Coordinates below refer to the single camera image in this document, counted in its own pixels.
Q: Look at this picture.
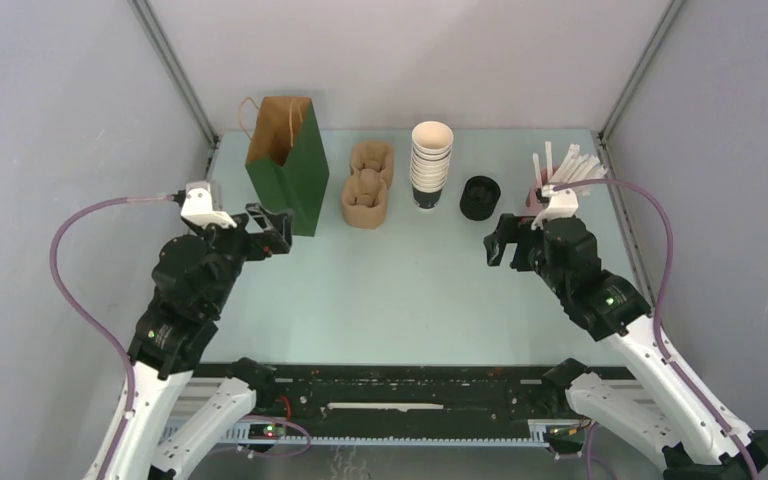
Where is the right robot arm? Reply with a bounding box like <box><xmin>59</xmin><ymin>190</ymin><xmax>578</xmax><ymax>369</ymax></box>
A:
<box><xmin>484</xmin><ymin>213</ymin><xmax>768</xmax><ymax>479</ymax></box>

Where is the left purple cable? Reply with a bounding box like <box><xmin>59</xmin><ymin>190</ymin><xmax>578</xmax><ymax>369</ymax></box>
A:
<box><xmin>49</xmin><ymin>192</ymin><xmax>180</xmax><ymax>480</ymax></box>

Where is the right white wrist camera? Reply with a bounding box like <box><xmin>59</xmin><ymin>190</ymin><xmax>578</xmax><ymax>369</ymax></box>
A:
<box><xmin>531</xmin><ymin>185</ymin><xmax>579</xmax><ymax>230</ymax></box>

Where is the purple cable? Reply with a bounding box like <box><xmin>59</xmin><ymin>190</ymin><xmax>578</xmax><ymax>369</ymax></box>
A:
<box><xmin>49</xmin><ymin>192</ymin><xmax>180</xmax><ymax>480</ymax></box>
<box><xmin>552</xmin><ymin>178</ymin><xmax>760</xmax><ymax>480</ymax></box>

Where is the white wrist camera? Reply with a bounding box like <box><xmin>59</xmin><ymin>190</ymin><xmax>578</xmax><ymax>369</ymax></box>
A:
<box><xmin>531</xmin><ymin>185</ymin><xmax>579</xmax><ymax>230</ymax></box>
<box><xmin>180</xmin><ymin>180</ymin><xmax>237</xmax><ymax>229</ymax></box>

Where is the stack of paper cups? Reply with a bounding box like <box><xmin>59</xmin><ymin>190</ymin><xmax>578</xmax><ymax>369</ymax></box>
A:
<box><xmin>410</xmin><ymin>121</ymin><xmax>454</xmax><ymax>210</ymax></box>

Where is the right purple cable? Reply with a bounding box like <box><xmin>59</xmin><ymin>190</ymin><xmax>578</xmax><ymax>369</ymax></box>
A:
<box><xmin>552</xmin><ymin>178</ymin><xmax>760</xmax><ymax>480</ymax></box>

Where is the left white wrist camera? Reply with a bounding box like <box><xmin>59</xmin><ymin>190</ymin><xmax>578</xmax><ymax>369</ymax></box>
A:
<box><xmin>180</xmin><ymin>180</ymin><xmax>237</xmax><ymax>229</ymax></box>

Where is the stack of black lids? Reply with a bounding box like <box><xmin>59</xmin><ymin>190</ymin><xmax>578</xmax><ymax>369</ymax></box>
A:
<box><xmin>459</xmin><ymin>175</ymin><xmax>501</xmax><ymax>221</ymax></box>

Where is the green paper bag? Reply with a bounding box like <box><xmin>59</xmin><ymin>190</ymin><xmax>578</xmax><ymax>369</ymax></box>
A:
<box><xmin>245</xmin><ymin>96</ymin><xmax>330</xmax><ymax>237</ymax></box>

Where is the pink straw holder cup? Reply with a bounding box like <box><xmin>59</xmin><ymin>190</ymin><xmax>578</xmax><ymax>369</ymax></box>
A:
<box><xmin>524</xmin><ymin>168</ymin><xmax>547</xmax><ymax>216</ymax></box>

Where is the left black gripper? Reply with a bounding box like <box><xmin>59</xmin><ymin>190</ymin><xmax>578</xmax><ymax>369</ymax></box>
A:
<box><xmin>193</xmin><ymin>200</ymin><xmax>296</xmax><ymax>312</ymax></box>

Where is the brown pulp cup carrier stack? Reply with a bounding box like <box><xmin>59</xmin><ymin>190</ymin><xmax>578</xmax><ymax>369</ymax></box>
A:
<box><xmin>340</xmin><ymin>140</ymin><xmax>394</xmax><ymax>230</ymax></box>

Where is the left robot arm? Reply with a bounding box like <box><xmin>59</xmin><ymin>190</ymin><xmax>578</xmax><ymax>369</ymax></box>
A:
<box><xmin>86</xmin><ymin>203</ymin><xmax>293</xmax><ymax>479</ymax></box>

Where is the white wrapped straws bundle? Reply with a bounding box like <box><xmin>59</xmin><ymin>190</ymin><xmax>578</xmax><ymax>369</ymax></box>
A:
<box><xmin>532</xmin><ymin>141</ymin><xmax>608</xmax><ymax>193</ymax></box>

